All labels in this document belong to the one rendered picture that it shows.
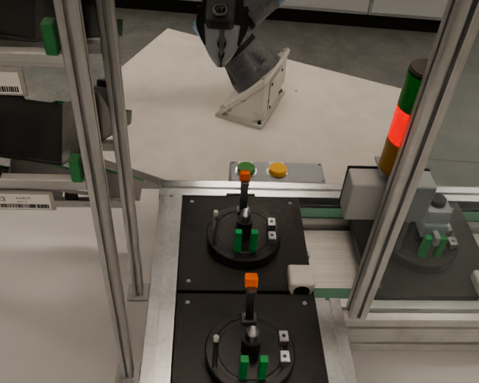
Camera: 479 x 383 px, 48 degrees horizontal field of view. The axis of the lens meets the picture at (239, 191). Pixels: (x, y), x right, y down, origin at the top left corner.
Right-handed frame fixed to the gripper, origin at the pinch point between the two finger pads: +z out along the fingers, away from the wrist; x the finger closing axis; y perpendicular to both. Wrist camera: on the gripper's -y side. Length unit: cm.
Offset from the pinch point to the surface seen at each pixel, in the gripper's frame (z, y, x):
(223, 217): 24.4, -15.7, -1.3
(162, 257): 27.3, -23.5, 10.0
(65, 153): -8.0, -37.0, 19.2
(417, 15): 110, 271, -145
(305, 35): 123, 260, -66
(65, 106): -13.3, -34.8, 18.9
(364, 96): 37, 49, -45
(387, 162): -4.7, -33.1, -21.9
